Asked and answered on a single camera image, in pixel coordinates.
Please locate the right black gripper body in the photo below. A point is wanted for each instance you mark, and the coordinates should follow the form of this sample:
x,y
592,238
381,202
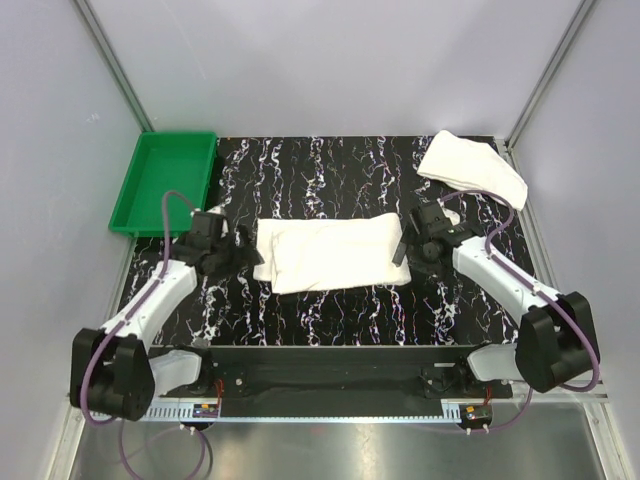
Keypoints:
x,y
419,255

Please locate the large white towel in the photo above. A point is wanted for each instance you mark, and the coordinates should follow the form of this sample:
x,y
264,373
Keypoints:
x,y
322,254

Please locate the grey slotted cable duct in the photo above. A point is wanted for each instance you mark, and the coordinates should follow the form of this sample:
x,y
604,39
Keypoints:
x,y
432,412

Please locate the small white towel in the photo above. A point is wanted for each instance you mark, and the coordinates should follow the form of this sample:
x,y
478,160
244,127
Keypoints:
x,y
464,164

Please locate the right connector board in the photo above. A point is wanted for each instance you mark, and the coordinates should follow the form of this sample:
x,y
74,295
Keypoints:
x,y
477,413

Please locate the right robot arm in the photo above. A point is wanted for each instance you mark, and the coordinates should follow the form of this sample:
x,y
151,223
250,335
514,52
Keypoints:
x,y
556,340

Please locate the connector board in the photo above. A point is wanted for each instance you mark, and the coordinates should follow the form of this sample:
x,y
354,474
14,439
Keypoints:
x,y
205,410
477,413

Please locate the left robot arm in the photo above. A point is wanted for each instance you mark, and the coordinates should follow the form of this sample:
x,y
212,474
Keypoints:
x,y
112,373

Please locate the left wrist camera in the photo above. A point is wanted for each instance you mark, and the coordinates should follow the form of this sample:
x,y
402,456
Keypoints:
x,y
216,222

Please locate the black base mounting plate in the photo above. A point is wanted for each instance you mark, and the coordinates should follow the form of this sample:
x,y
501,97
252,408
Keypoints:
x,y
336,375

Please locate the left connector board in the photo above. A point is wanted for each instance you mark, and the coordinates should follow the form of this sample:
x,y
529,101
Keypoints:
x,y
205,410

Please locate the green plastic tray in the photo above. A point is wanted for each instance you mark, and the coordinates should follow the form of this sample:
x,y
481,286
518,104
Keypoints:
x,y
162,162

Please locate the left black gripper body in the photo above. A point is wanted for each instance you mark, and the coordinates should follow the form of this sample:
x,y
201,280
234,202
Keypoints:
x,y
227,255

